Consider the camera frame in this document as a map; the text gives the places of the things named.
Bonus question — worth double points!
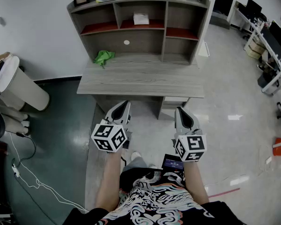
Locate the person's grey trousers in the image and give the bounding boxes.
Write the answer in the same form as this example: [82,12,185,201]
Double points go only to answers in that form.
[121,156,148,173]

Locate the grey wood-grain tabletop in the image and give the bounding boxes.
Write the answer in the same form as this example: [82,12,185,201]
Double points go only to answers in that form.
[76,53,205,120]

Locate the person's right forearm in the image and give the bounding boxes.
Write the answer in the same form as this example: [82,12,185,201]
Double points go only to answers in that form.
[184,160,210,205]

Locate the black chest device with screen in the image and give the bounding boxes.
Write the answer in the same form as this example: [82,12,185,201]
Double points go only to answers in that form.
[161,153,185,171]

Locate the green cloth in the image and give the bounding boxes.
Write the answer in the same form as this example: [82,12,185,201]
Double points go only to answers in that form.
[93,50,116,69]

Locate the white floor cable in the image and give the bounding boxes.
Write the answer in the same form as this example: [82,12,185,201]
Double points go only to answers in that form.
[9,132,89,213]

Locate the beige cylindrical bin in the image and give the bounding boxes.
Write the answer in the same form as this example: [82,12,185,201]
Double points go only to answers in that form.
[0,55,50,112]

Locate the white office desk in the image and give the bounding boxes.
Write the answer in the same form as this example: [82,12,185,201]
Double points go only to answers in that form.
[227,0,281,96]

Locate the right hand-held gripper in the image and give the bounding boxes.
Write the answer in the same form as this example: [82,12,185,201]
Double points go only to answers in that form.
[171,107,207,162]

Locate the person's white shoe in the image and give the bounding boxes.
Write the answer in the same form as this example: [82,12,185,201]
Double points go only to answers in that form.
[131,151,141,164]

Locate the person's left forearm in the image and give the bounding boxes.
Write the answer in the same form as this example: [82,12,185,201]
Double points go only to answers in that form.
[95,151,121,214]

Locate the person's black patterned shirt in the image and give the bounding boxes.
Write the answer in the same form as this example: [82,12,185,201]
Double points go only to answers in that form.
[69,170,246,225]

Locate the orange floor object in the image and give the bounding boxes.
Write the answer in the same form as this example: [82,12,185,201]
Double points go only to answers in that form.
[272,137,281,156]

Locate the beige fabric bundle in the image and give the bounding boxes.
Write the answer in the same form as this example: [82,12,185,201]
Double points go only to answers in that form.
[0,106,31,135]

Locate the white drawer unit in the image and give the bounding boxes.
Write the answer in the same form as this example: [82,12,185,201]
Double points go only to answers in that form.
[163,96,190,110]

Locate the grey waste bin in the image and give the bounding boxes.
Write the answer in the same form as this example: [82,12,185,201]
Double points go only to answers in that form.
[257,69,276,89]

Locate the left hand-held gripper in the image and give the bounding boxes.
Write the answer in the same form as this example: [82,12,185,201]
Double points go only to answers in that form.
[90,100,133,154]

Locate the grey wooden desk with hutch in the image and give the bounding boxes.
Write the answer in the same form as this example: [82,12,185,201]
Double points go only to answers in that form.
[67,0,211,67]

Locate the white tissues pack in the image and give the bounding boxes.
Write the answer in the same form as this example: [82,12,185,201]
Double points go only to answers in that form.
[133,12,150,25]

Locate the white leaning panel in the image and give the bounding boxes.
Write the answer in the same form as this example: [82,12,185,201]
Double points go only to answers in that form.
[198,40,210,57]

